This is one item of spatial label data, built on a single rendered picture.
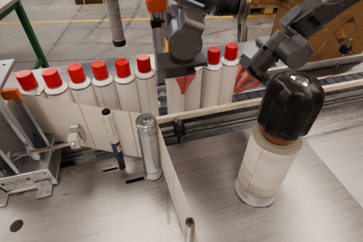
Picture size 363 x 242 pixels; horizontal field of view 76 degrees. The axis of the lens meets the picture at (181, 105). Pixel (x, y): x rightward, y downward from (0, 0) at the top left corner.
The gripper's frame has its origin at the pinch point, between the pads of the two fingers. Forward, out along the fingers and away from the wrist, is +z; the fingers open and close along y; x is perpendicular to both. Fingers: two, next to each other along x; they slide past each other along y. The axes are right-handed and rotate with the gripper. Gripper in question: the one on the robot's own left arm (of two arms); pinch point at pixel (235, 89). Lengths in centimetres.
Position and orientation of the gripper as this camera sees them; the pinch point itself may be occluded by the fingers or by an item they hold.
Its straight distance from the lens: 72.6
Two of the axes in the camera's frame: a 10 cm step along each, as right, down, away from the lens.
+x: 7.6, 3.1, 5.7
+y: 2.7, 6.4, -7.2
